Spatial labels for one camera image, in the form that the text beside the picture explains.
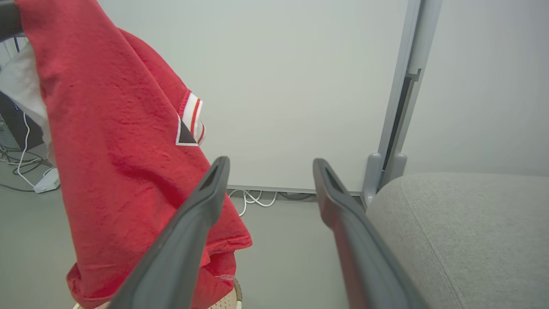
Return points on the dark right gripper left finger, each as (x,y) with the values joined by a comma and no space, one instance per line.
(171,262)

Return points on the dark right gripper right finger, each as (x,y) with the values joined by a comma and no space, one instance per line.
(364,257)

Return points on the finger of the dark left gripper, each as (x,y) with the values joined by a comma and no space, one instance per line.
(8,17)

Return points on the red t-shirt with striped cuff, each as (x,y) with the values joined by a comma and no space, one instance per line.
(107,150)

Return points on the cream perforated laundry basket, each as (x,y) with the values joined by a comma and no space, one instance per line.
(227,300)

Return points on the grey fabric sofa seat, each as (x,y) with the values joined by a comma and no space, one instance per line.
(472,240)

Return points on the grey partition leg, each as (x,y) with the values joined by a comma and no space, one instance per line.
(396,167)
(371,180)

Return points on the black equipment box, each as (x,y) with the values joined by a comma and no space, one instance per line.
(13,128)

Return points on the white power strip with plugs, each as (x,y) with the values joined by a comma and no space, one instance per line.
(47,183)

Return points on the wide white partition panel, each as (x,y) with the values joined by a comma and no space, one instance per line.
(300,86)

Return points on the narrow white partition panel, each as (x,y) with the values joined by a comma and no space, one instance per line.
(493,86)

